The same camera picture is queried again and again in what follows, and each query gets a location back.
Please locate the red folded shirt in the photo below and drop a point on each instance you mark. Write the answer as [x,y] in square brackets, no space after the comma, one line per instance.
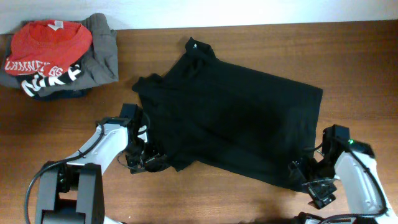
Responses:
[47,48]

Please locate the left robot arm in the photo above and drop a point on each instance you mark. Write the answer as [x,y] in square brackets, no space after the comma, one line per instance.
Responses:
[71,189]

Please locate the black white lettered shirt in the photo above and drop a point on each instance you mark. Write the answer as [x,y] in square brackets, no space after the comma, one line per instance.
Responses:
[32,84]

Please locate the dark blue folded garment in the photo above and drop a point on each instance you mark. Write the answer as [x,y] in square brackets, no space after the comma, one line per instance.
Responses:
[64,94]

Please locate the grey folded garment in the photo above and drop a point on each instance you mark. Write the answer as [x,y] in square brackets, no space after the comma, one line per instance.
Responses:
[99,65]

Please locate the black t-shirt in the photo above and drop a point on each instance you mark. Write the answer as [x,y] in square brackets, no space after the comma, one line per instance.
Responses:
[238,119]

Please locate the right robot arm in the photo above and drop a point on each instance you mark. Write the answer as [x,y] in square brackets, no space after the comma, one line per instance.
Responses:
[354,164]

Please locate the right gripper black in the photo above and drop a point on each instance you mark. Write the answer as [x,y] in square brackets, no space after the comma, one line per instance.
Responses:
[321,196]

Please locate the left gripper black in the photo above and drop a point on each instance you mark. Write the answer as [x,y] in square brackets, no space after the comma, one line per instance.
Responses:
[133,163]

